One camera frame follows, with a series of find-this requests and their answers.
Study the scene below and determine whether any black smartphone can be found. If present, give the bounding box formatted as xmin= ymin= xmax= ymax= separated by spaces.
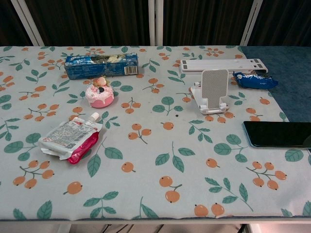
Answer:
xmin=242 ymin=120 xmax=311 ymax=149

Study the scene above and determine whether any white phone stand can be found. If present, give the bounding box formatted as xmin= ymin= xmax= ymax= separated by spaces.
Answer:
xmin=190 ymin=68 xmax=230 ymax=115

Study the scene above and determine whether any white folded bar stand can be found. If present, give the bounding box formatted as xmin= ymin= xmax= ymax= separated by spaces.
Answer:
xmin=179 ymin=59 xmax=269 ymax=74

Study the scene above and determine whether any floral fruit print tablecloth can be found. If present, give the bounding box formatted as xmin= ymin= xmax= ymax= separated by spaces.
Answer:
xmin=0 ymin=45 xmax=311 ymax=221

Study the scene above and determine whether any pink toy cake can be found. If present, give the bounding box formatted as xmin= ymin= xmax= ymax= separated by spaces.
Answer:
xmin=85 ymin=76 xmax=115 ymax=109

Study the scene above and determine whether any blue cookie box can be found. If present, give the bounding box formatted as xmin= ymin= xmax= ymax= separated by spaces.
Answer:
xmin=64 ymin=52 xmax=139 ymax=80

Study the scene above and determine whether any white pink drink pouch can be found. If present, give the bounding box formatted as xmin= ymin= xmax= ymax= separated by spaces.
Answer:
xmin=38 ymin=112 xmax=104 ymax=165

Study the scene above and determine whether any blue snack packet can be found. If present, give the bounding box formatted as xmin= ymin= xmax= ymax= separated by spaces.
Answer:
xmin=232 ymin=70 xmax=279 ymax=89

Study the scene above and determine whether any dark pleated curtain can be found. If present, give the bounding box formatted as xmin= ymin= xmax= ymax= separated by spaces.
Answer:
xmin=0 ymin=0 xmax=311 ymax=47

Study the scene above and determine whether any blue felt table mat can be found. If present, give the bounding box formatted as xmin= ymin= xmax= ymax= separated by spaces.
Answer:
xmin=237 ymin=45 xmax=311 ymax=123

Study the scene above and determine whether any white frame pole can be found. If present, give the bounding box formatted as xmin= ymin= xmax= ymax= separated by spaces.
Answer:
xmin=239 ymin=0 xmax=262 ymax=46
xmin=11 ymin=0 xmax=44 ymax=46
xmin=148 ymin=0 xmax=163 ymax=46

